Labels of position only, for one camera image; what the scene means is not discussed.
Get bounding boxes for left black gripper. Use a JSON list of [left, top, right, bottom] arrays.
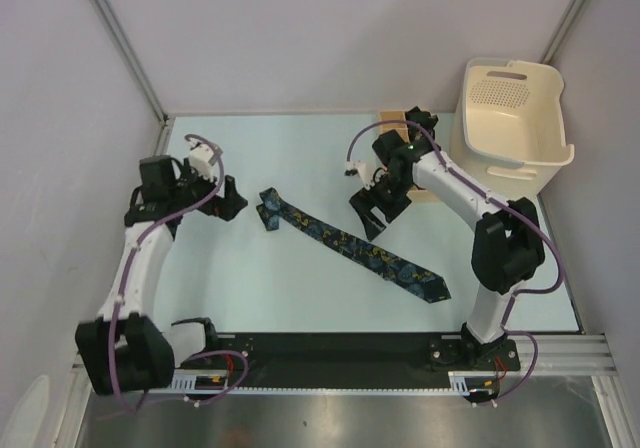
[[170, 159, 247, 222]]

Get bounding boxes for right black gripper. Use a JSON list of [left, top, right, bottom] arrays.
[[349, 174, 412, 242]]

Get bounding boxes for navy floral patterned tie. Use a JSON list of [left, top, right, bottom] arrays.
[[256, 187, 451, 304]]

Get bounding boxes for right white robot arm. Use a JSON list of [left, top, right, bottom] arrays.
[[345, 131, 545, 369]]

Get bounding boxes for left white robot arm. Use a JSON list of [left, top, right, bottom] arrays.
[[75, 146, 247, 396]]

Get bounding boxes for wooden divided organizer box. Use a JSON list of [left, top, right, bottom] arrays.
[[378, 111, 439, 203]]

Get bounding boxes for rolled dark tie top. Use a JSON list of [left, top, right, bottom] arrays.
[[405, 106, 439, 130]]

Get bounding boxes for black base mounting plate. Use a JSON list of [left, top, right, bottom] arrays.
[[172, 330, 521, 392]]

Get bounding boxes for cream plastic laundry basket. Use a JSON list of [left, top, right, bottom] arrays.
[[448, 58, 575, 200]]

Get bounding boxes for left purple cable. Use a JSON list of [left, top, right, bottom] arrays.
[[107, 133, 250, 415]]

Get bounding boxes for purple cable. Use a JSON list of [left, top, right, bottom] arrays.
[[107, 133, 250, 415], [345, 120, 565, 409]]

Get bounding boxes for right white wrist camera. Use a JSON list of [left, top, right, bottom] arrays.
[[344, 160, 375, 190]]

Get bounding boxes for grey slotted cable duct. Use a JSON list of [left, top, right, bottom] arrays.
[[169, 374, 228, 393]]

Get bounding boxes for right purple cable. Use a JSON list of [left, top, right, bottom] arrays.
[[345, 120, 565, 409]]

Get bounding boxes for aluminium frame rail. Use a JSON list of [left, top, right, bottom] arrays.
[[532, 334, 617, 377]]

